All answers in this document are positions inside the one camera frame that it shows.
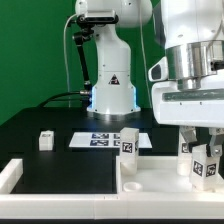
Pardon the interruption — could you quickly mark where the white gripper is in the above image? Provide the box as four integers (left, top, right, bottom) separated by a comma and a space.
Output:
151, 79, 224, 157

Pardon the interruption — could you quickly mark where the white square tabletop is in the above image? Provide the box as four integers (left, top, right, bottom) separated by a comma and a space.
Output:
115, 155, 223, 196

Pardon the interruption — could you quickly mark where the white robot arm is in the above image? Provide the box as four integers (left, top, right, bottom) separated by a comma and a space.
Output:
75, 0, 224, 157

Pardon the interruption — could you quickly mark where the white U-shaped obstacle fence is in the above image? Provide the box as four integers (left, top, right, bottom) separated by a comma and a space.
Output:
0, 159, 224, 219

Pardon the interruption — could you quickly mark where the white sheet with AprilTags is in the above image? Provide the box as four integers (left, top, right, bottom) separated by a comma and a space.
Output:
68, 131, 153, 150

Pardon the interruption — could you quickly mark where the black cable at base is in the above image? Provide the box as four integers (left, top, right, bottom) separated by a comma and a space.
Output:
37, 89, 92, 108

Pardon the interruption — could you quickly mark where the white cable right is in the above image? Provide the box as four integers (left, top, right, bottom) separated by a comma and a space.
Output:
138, 0, 153, 109

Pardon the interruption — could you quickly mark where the white cable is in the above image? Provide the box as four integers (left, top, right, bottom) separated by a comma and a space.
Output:
62, 13, 78, 108
138, 0, 153, 109

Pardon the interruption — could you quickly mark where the grey camera on mount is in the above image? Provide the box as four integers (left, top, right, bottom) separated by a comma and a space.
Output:
78, 10, 118, 24

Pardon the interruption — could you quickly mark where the white cable left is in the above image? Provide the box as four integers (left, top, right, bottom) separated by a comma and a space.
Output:
62, 13, 78, 108

